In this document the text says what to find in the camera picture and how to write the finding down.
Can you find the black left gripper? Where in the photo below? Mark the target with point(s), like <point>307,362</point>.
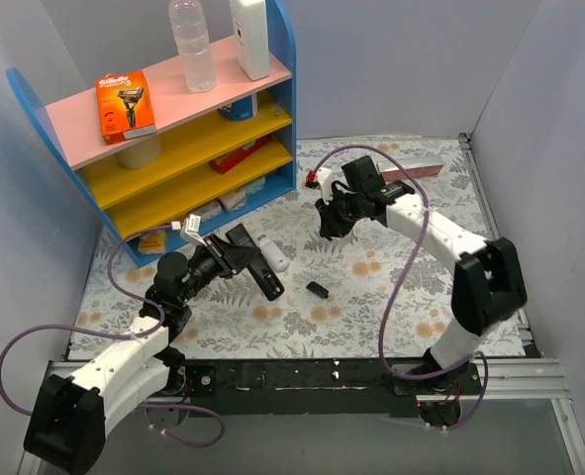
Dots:
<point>230,255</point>

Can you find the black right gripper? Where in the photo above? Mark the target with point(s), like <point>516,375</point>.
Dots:
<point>337,213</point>

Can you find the black TV remote control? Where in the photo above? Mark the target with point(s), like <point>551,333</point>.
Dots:
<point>260,270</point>

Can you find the white remote control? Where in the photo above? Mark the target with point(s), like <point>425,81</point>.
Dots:
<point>275,257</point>

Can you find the black remote battery cover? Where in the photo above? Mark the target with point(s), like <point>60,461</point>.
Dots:
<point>318,290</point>

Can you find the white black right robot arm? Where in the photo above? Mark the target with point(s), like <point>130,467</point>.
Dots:
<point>488,286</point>

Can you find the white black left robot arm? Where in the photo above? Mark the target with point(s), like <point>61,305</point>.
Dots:
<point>73,415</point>

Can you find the white orange soap pack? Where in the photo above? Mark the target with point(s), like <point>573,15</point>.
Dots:
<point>233,200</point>

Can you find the yellow pack on shelf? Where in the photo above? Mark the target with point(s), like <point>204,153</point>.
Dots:
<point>153,242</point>

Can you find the teal soap pack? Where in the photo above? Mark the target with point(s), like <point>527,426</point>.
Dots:
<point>255,185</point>

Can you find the red silver long box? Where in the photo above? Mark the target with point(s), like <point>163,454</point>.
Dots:
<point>416,167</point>

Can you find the red flat box on shelf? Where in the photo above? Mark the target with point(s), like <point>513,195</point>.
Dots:
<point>224,163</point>

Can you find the blue shelf unit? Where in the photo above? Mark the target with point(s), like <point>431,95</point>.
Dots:
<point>191,132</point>

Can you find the beige cylindrical container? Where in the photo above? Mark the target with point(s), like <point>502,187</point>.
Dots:
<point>139,155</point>

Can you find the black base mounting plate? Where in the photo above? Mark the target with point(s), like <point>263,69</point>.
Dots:
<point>315,386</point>

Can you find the blue white cylindrical can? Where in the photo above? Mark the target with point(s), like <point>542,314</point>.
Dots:
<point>240,110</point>

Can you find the orange razor box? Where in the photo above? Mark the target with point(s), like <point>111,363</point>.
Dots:
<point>124,107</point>

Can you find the white plastic bottle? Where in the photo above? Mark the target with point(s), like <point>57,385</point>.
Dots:
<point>250,30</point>

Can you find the clear plastic water bottle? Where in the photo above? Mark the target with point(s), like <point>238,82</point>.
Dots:
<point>190,32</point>

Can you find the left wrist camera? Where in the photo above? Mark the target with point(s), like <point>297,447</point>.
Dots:
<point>189,229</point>

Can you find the aluminium table edge rail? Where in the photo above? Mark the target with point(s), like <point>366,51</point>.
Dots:
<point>520,318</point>

